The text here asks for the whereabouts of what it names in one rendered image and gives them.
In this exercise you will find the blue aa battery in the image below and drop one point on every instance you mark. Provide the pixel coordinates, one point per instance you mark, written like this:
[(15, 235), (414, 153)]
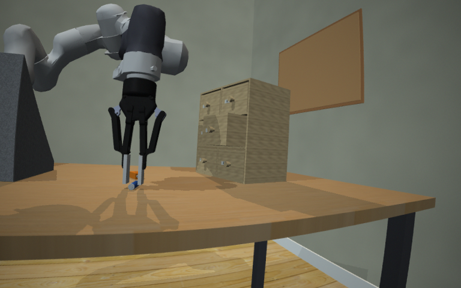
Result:
[(133, 185)]

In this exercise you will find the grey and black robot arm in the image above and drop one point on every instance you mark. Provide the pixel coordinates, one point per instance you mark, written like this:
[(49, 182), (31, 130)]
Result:
[(145, 53)]

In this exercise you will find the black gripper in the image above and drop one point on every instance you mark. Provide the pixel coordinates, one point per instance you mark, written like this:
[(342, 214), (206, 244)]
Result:
[(137, 104)]

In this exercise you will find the small wooden chest of drawers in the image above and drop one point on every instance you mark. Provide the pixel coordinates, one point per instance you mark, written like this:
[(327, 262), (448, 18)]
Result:
[(267, 133)]

